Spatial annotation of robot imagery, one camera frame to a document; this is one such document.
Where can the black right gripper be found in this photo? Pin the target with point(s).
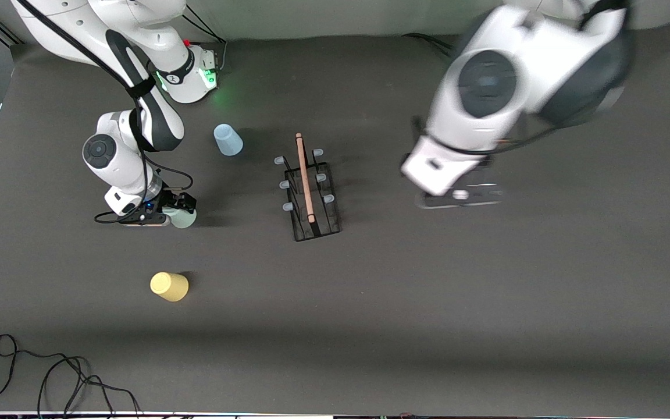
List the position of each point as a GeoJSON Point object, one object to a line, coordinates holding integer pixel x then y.
{"type": "Point", "coordinates": [171, 201]}

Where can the pale green plastic cup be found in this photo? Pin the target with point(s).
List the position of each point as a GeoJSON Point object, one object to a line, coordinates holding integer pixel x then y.
{"type": "Point", "coordinates": [185, 220]}

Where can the yellow plastic cup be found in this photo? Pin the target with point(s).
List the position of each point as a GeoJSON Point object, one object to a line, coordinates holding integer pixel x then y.
{"type": "Point", "coordinates": [169, 287]}

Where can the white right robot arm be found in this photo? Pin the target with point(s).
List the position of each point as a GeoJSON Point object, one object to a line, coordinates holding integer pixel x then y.
{"type": "Point", "coordinates": [137, 23]}

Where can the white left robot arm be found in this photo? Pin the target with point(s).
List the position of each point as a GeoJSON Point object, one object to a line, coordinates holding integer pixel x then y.
{"type": "Point", "coordinates": [486, 81]}

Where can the light blue plastic cup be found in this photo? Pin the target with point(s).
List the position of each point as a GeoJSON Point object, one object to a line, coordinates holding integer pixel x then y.
{"type": "Point", "coordinates": [228, 141]}

